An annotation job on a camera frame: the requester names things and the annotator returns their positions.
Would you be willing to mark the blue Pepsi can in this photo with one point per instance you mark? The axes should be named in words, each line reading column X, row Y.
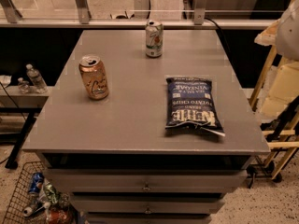
column 36, row 183

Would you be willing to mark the wire mesh basket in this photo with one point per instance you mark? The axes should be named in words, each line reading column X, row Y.
column 21, row 198

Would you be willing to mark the blue Kettle chip bag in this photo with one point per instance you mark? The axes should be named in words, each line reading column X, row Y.
column 190, row 104

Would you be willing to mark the white bottle in basket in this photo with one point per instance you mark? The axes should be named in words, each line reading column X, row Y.
column 34, row 208

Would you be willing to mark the orange soda can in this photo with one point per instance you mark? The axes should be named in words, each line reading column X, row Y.
column 94, row 77

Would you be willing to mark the grey drawer cabinet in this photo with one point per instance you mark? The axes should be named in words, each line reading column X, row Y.
column 115, row 157

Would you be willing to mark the small clear water bottle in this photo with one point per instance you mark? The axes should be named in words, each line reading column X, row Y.
column 23, row 85

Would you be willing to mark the red soda can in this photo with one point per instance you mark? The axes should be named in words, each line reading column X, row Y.
column 58, row 216

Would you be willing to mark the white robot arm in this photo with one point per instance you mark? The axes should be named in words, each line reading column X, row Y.
column 283, row 33

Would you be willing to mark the white green soda can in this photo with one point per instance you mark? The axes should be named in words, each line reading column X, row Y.
column 154, row 38

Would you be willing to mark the green crushed can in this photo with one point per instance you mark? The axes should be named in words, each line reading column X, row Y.
column 51, row 193

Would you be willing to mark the metal railing frame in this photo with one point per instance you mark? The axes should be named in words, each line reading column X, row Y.
column 229, row 14

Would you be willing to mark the tall clear water bottle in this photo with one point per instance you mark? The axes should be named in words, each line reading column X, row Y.
column 36, row 78

